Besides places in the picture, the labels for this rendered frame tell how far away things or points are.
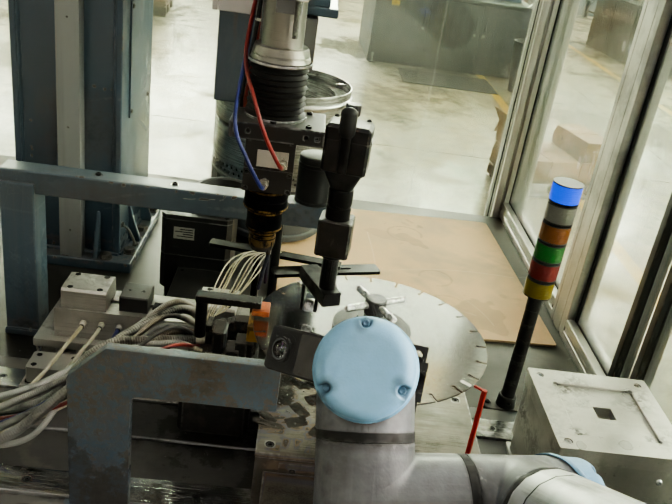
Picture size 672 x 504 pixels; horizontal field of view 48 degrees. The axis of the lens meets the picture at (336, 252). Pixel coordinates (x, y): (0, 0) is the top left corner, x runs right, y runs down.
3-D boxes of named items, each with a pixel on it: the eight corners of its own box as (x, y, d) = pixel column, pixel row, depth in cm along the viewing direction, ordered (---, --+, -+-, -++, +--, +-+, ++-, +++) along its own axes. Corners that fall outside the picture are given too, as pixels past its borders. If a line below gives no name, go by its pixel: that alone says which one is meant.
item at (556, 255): (557, 253, 119) (562, 236, 118) (565, 266, 115) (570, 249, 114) (529, 250, 119) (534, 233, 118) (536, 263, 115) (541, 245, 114)
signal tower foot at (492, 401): (526, 402, 131) (530, 390, 130) (531, 415, 128) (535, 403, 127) (478, 397, 130) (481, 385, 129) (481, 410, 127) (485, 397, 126)
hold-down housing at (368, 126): (354, 252, 100) (379, 102, 91) (350, 267, 96) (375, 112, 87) (313, 244, 101) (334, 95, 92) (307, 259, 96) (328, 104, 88)
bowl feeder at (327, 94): (332, 209, 198) (352, 73, 183) (332, 261, 170) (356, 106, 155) (215, 195, 196) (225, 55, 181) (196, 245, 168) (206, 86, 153)
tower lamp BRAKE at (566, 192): (573, 197, 115) (579, 179, 114) (582, 208, 111) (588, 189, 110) (544, 193, 115) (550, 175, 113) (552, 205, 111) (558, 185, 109)
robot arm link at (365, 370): (305, 432, 52) (310, 308, 53) (319, 423, 63) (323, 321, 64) (420, 437, 51) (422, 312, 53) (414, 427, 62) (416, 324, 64)
